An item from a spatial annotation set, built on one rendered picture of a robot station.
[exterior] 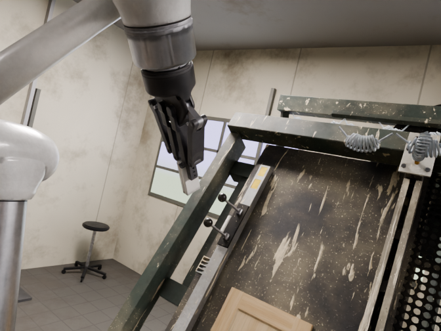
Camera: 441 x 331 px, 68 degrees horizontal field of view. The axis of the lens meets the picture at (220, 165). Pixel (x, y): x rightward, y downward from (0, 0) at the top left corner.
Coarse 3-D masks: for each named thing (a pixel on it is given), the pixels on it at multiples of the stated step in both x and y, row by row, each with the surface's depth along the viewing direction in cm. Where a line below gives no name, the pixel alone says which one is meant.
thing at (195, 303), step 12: (264, 180) 146; (252, 192) 143; (252, 204) 141; (240, 228) 136; (216, 252) 131; (228, 252) 132; (216, 264) 128; (204, 276) 127; (216, 276) 127; (204, 288) 124; (192, 300) 122; (204, 300) 123; (192, 312) 120; (180, 324) 118; (192, 324) 120
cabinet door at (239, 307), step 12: (228, 300) 120; (240, 300) 118; (252, 300) 117; (228, 312) 117; (240, 312) 116; (252, 312) 114; (264, 312) 113; (276, 312) 111; (216, 324) 116; (228, 324) 114; (240, 324) 113; (252, 324) 112; (264, 324) 111; (276, 324) 109; (288, 324) 108; (300, 324) 106
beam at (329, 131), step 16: (240, 112) 169; (240, 128) 163; (256, 128) 158; (272, 128) 154; (288, 128) 150; (304, 128) 147; (320, 128) 144; (336, 128) 140; (352, 128) 137; (368, 128) 134; (288, 144) 155; (304, 144) 149; (320, 144) 143; (336, 144) 138; (384, 144) 127; (400, 144) 124; (368, 160) 136; (384, 160) 132; (400, 160) 127
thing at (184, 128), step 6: (168, 108) 48; (174, 108) 48; (168, 114) 49; (174, 114) 49; (174, 120) 49; (174, 126) 50; (180, 126) 50; (186, 126) 51; (180, 132) 51; (186, 132) 52; (180, 138) 51; (186, 138) 52; (180, 144) 52; (186, 144) 53; (180, 150) 53; (186, 150) 53; (186, 156) 54; (186, 162) 54
